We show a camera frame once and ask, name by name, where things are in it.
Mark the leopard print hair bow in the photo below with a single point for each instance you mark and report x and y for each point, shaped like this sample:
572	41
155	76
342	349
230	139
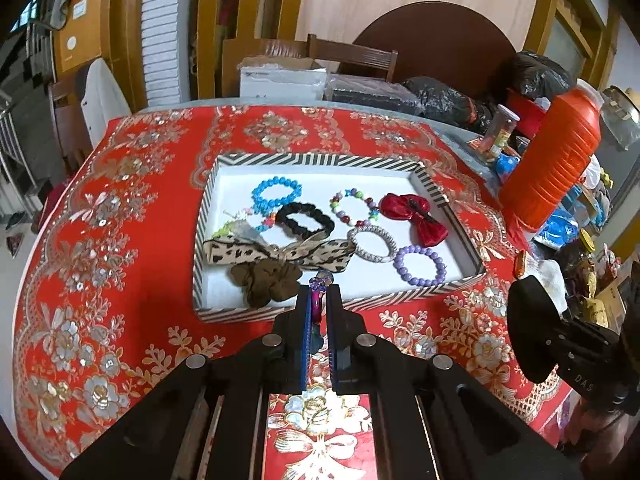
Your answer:
240	255

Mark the white chair back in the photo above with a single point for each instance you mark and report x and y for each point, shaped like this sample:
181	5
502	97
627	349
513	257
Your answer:
102	100

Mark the red hair bow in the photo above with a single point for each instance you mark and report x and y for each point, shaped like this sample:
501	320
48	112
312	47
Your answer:
400	205

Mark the brown scrunchie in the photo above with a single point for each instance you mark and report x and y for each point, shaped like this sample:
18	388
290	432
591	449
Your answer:
265	282

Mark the grey pot with glass lid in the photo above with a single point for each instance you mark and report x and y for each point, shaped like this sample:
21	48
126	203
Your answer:
622	115

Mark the large black plastic bag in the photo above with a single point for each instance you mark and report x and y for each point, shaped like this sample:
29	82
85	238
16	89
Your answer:
542	75

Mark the white ribbed panel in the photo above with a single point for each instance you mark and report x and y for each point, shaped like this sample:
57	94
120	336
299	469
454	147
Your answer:
162	35

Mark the red floral tablecloth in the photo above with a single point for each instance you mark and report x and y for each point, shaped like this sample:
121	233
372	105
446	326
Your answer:
125	285

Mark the person's right hand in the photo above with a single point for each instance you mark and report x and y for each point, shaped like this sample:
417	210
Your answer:
605	435

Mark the small orange packet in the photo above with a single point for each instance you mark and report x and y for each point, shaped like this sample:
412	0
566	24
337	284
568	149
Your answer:
522	264

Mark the red plastic basin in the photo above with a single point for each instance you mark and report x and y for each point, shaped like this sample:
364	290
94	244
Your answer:
530	110

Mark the white crumpled tissue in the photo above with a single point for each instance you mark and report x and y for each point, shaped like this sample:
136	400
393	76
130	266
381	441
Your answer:
547	275

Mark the glass jar with lid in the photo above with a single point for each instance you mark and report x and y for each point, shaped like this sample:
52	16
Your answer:
500	130

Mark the round brown tabletop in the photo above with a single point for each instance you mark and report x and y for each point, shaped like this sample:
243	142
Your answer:
440	40

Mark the wooden chair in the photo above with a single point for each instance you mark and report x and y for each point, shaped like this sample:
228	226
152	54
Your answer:
360	57

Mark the orange thermos bottle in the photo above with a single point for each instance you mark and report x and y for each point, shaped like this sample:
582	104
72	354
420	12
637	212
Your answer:
555	160

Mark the striped cardboard tray box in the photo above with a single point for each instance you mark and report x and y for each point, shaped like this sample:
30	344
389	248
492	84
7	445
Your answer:
465	260

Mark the blue plastic packet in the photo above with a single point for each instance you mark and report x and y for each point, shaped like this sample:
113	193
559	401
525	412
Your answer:
560	230

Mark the white cardboard box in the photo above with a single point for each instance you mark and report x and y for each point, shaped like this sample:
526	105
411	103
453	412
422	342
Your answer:
280	80

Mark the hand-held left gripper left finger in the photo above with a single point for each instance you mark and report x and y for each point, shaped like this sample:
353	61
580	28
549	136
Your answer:
304	340

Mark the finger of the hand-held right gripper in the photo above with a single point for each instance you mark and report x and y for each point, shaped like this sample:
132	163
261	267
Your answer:
532	325

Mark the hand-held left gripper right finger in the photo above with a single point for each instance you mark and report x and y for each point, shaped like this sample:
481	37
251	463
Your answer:
334	340

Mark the black wrapped flat package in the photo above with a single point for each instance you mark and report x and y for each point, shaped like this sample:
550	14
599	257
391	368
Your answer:
370	92

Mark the metal stair railing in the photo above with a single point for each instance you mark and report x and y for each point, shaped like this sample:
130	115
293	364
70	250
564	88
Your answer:
15	160

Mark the black scrunchie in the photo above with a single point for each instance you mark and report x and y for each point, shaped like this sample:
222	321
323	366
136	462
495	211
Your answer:
287	220

